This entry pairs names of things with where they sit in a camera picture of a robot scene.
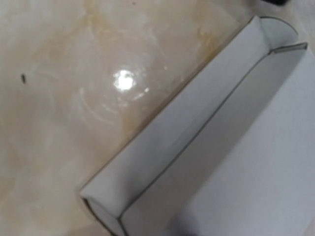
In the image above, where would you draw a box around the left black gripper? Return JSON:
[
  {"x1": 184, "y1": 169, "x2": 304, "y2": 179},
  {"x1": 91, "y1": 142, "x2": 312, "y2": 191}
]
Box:
[{"x1": 263, "y1": 0, "x2": 288, "y2": 5}]

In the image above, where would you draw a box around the white paper box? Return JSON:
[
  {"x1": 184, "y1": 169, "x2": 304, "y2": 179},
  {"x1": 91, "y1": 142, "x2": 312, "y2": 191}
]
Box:
[{"x1": 80, "y1": 17, "x2": 315, "y2": 236}]

